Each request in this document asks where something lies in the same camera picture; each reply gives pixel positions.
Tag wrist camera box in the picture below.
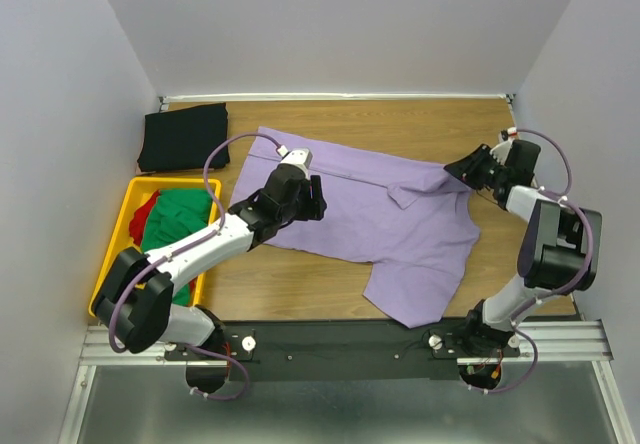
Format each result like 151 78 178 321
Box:
491 139 541 186
280 148 313 172

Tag green t shirt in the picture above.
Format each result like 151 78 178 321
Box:
140 188 216 308

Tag folded black t shirt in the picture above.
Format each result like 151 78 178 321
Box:
137 103 228 173

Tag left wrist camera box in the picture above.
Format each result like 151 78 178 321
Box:
280 148 313 172

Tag purple t shirt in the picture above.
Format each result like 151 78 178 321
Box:
231 127 480 328

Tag red t shirt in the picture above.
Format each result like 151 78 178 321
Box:
128 199 155 246

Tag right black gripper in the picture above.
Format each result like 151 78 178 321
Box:
443 144 508 191

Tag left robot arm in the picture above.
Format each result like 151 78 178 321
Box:
92 164 327 359

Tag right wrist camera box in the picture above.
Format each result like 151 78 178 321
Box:
491 139 541 186

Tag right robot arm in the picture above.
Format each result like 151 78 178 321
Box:
444 140 603 356

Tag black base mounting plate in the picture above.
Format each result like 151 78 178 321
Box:
164 316 521 393

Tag yellow plastic bin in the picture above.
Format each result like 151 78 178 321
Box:
88 176 223 322

